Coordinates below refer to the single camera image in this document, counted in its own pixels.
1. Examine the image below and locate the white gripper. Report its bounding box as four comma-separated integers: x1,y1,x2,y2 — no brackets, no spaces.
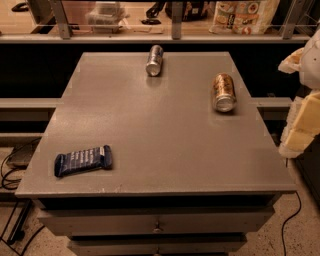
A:
278,30,320,158

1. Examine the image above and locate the orange soda can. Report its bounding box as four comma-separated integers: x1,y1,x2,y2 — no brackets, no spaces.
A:
212,73,237,112

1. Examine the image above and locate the silver soda can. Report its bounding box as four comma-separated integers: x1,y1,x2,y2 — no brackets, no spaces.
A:
146,45,163,77

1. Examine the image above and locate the colourful snack bag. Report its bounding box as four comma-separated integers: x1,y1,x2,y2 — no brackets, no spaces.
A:
209,0,280,35

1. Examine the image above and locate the black bag on shelf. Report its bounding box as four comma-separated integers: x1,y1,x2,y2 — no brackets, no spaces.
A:
146,0,210,22

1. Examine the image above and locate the grey drawer cabinet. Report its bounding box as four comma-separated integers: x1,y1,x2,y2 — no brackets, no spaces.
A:
17,52,295,256

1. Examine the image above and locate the clear plastic container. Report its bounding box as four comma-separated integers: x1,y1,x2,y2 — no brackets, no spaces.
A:
85,1,126,33

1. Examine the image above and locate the dark blue snack bar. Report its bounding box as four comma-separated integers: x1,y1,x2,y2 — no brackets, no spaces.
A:
54,145,113,178

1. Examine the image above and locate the grey metal shelf rail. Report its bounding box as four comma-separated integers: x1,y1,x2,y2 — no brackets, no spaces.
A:
0,0,319,44

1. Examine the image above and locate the black floor cable right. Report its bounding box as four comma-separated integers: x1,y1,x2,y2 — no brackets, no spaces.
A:
280,191,303,256

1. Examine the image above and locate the black cables left floor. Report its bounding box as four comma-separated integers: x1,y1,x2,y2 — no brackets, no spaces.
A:
0,138,46,256

